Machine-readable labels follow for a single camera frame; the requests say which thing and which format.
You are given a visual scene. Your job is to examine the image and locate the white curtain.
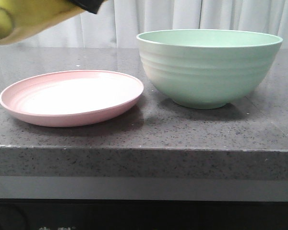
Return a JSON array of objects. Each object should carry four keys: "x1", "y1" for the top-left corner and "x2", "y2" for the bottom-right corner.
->
[{"x1": 21, "y1": 0, "x2": 288, "y2": 48}]

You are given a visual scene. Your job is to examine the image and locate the green bowl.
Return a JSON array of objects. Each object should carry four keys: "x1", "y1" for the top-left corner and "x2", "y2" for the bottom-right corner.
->
[{"x1": 136, "y1": 29, "x2": 283, "y2": 109}]

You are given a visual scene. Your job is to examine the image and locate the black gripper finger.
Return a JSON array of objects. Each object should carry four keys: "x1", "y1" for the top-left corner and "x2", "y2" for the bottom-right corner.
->
[{"x1": 69, "y1": 0, "x2": 105, "y2": 14}]

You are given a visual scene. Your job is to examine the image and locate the pink plate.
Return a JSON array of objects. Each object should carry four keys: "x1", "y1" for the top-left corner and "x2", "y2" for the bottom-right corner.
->
[{"x1": 0, "y1": 70, "x2": 144, "y2": 127}]

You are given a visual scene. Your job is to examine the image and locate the yellow banana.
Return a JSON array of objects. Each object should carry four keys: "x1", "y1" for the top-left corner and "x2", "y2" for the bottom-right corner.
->
[{"x1": 0, "y1": 0, "x2": 84, "y2": 45}]

